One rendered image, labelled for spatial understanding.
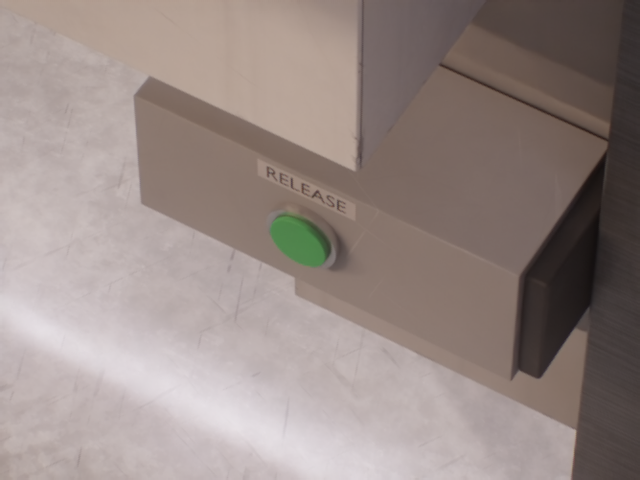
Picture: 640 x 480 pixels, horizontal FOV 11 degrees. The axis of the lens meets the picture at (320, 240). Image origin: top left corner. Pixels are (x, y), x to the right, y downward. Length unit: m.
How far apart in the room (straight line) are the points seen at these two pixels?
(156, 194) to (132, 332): 1.33
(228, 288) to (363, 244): 1.41
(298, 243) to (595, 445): 0.19
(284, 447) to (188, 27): 1.54
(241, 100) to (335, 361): 1.57
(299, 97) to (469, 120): 0.23
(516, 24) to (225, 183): 0.15
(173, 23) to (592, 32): 0.23
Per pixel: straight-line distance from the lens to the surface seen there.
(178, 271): 2.92
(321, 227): 1.49
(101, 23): 1.32
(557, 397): 1.67
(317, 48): 1.25
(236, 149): 1.49
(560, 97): 1.49
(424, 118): 1.50
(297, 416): 2.83
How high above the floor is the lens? 2.35
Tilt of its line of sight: 53 degrees down
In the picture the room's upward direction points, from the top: straight up
